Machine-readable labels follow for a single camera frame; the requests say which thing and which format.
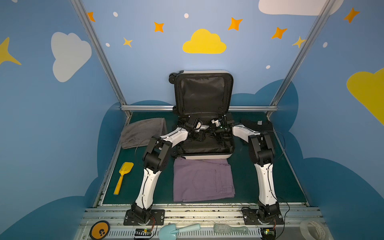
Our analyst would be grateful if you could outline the black t-shirt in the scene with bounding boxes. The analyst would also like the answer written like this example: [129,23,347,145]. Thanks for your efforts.
[241,119,273,132]

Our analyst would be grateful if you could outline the purple trousers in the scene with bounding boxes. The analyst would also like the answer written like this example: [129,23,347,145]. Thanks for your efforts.
[173,158,235,203]

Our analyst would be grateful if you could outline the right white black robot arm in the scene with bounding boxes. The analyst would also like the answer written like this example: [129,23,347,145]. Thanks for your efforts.
[210,113,281,225]

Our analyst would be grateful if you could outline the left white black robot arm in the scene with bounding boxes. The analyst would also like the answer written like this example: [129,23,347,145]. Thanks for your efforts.
[129,119,210,225]

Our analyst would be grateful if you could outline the white hard-shell suitcase black lining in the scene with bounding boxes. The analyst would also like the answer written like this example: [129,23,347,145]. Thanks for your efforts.
[169,71,235,160]

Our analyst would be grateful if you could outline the grey folded towel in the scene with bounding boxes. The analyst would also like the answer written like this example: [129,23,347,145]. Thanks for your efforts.
[120,118,167,149]

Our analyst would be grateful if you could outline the yellow toy shovel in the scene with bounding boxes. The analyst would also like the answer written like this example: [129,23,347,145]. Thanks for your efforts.
[114,162,134,196]

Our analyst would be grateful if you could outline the pale green hair brush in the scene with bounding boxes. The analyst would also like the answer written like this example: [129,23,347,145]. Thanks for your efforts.
[214,224,249,235]

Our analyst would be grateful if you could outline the teal toy shovel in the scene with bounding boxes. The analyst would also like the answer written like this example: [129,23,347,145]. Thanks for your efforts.
[159,224,201,240]

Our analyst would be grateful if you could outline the right small circuit board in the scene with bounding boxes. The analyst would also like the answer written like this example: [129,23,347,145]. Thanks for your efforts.
[261,228,277,240]

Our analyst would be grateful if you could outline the small circuit board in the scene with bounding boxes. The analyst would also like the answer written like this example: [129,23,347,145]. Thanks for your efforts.
[261,228,277,240]
[133,228,153,240]

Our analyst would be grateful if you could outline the left small circuit board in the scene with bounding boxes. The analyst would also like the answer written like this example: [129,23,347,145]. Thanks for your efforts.
[133,228,153,240]

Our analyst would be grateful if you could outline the orange black round disc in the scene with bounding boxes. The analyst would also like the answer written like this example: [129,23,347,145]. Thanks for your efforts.
[89,221,110,240]

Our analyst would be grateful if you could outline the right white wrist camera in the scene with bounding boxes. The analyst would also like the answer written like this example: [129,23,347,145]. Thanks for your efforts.
[211,119,221,127]

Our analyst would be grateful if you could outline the aluminium frame rear crossbar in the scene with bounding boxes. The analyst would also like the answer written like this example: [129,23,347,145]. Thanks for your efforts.
[121,105,278,112]

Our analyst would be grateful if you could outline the right aluminium frame post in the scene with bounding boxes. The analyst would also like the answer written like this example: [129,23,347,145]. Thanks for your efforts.
[266,0,337,119]

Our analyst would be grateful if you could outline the aluminium frame post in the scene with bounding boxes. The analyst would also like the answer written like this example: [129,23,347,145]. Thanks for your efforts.
[71,0,127,107]
[266,0,337,119]

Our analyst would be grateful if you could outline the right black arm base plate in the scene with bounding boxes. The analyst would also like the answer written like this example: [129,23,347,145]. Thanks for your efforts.
[241,207,285,225]

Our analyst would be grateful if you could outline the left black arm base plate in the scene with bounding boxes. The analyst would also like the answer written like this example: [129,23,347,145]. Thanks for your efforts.
[123,210,165,226]

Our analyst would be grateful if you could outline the left aluminium frame post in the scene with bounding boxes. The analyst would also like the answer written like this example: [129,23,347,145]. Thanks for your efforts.
[71,0,127,107]

